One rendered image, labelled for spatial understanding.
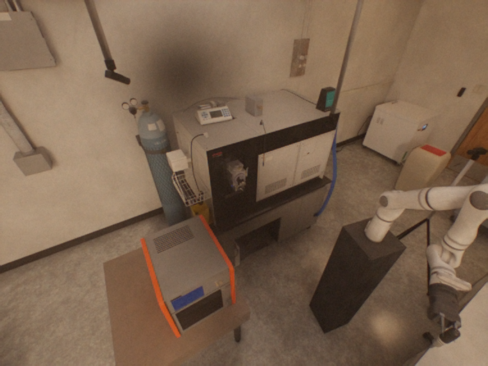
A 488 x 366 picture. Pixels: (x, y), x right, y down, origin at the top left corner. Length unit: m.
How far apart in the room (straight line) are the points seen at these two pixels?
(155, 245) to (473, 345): 1.61
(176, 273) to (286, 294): 1.40
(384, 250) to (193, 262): 1.01
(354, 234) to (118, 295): 1.49
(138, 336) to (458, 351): 1.59
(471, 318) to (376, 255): 0.55
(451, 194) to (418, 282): 1.93
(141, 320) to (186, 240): 0.57
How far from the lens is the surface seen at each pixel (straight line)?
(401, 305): 2.73
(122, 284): 1.79
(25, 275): 3.29
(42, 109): 2.42
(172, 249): 1.29
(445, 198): 1.11
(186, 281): 1.18
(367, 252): 1.43
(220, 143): 1.46
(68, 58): 2.31
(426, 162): 3.60
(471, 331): 1.71
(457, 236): 1.10
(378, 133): 4.51
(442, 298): 1.05
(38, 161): 2.46
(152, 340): 1.58
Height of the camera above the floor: 2.15
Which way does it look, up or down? 39 degrees down
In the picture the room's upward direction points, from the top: straight up
